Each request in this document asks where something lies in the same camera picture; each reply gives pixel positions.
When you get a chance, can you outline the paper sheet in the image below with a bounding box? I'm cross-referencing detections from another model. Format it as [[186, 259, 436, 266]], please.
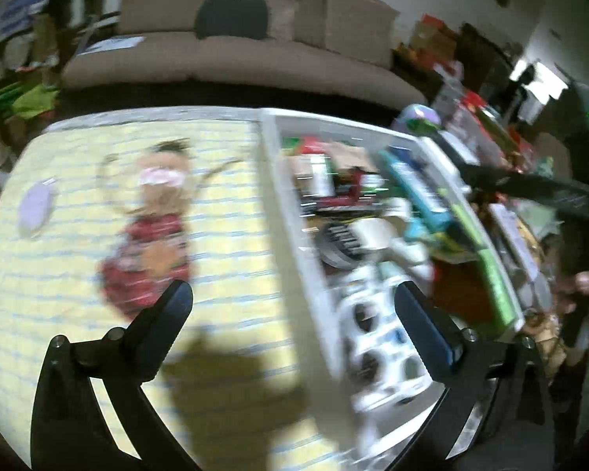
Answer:
[[80, 35, 146, 54]]

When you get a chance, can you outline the white tape roll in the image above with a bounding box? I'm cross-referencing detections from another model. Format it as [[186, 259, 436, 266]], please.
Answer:
[[352, 217, 399, 252]]

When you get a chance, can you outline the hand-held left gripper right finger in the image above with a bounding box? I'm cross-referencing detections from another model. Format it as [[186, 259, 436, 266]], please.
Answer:
[[395, 279, 556, 471]]

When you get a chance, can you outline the dark cushion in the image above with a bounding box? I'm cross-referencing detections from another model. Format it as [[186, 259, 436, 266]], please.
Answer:
[[194, 0, 271, 40]]

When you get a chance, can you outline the yellow checked tablecloth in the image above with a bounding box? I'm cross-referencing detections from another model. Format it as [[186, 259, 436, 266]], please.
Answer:
[[0, 119, 357, 471]]

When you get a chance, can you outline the white storage box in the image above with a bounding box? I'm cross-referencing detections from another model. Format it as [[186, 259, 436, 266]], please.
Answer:
[[259, 107, 555, 468]]

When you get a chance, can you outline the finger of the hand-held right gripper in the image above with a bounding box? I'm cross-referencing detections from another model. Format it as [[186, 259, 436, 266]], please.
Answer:
[[436, 132, 589, 227]]

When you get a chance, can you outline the brown sofa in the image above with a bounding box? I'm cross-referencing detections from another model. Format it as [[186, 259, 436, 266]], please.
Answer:
[[60, 0, 426, 110]]

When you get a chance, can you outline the purple pouch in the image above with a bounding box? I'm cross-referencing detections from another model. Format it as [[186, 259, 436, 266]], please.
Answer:
[[18, 179, 59, 239]]

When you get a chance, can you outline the white ring holder tray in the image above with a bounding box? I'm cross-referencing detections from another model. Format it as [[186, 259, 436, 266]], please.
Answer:
[[336, 264, 439, 414]]

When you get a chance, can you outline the rag doll in plaid dress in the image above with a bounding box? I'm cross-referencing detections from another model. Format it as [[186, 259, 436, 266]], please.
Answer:
[[97, 138, 247, 319]]

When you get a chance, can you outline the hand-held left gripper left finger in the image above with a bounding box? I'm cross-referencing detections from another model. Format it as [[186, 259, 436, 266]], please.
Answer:
[[31, 279, 198, 471]]

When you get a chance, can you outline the green bag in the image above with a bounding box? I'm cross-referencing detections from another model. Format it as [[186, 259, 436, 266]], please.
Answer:
[[0, 82, 60, 119]]

